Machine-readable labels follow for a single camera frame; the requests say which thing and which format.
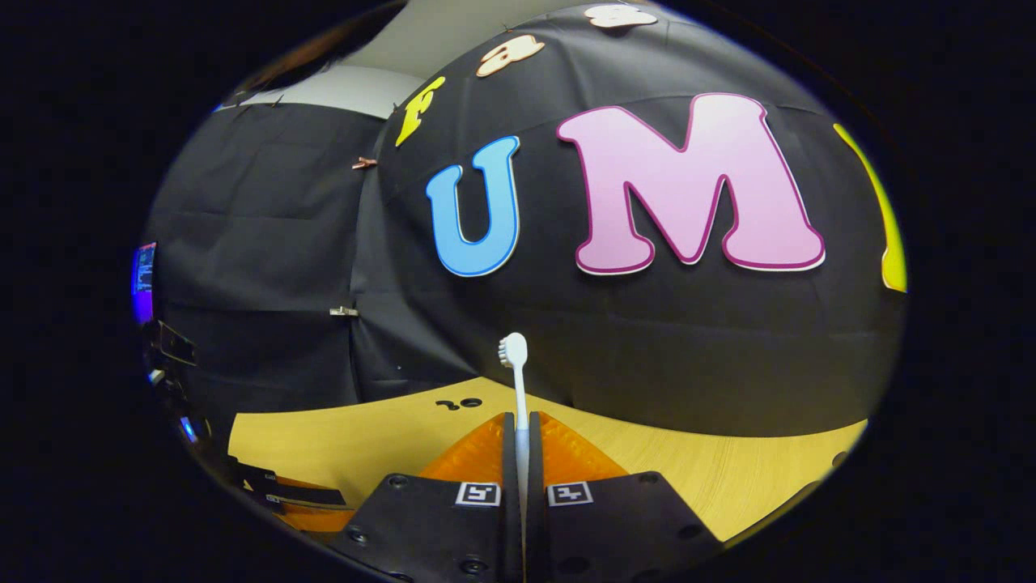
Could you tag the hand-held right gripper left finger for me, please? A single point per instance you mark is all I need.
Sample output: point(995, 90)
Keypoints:
point(437, 534)

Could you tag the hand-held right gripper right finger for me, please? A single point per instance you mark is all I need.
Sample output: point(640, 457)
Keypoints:
point(615, 534)

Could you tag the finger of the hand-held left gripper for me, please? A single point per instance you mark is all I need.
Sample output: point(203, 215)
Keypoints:
point(316, 518)
point(299, 484)

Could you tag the pale blue toothbrush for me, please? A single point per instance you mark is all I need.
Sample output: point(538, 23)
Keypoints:
point(515, 352)

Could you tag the wooden desktop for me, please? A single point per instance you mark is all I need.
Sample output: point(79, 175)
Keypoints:
point(364, 437)

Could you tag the lit computer monitor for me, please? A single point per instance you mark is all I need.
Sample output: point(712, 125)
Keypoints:
point(145, 279)

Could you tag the silver metal clip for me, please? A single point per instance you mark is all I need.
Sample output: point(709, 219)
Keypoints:
point(343, 311)

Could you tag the black backdrop cloth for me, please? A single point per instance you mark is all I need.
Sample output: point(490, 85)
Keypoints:
point(647, 348)

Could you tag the red metal clip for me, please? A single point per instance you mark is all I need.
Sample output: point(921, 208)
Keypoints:
point(364, 163)

